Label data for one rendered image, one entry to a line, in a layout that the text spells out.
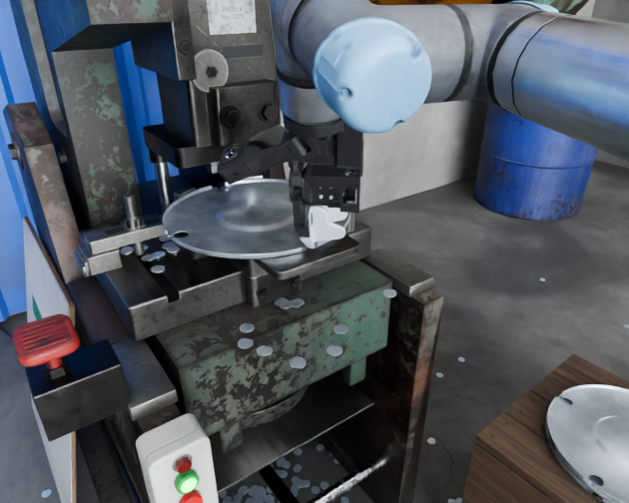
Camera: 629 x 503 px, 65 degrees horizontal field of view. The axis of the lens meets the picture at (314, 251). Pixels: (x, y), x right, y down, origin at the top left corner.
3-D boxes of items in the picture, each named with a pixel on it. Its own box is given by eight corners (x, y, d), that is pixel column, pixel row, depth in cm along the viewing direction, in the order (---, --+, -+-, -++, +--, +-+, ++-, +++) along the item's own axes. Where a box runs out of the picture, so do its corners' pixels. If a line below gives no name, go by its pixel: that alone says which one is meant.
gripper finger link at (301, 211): (308, 246, 61) (304, 191, 54) (296, 245, 61) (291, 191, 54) (313, 220, 64) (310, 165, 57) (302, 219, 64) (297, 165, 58)
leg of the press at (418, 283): (434, 508, 117) (504, 134, 74) (399, 536, 111) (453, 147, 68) (249, 320, 183) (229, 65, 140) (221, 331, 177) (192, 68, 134)
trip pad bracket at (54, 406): (148, 467, 67) (121, 355, 57) (72, 506, 62) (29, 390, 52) (134, 438, 71) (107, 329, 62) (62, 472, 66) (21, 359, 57)
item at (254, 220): (388, 224, 74) (388, 220, 74) (212, 282, 59) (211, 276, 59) (287, 172, 95) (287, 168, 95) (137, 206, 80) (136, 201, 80)
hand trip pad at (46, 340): (95, 391, 57) (80, 338, 53) (38, 414, 54) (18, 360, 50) (81, 358, 62) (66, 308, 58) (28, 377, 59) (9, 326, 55)
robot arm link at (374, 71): (493, 33, 34) (416, -18, 41) (345, 38, 30) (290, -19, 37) (458, 133, 39) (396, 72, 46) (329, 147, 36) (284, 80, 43)
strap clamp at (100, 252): (189, 248, 83) (181, 191, 79) (85, 277, 75) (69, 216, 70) (176, 235, 88) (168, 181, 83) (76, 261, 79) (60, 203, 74)
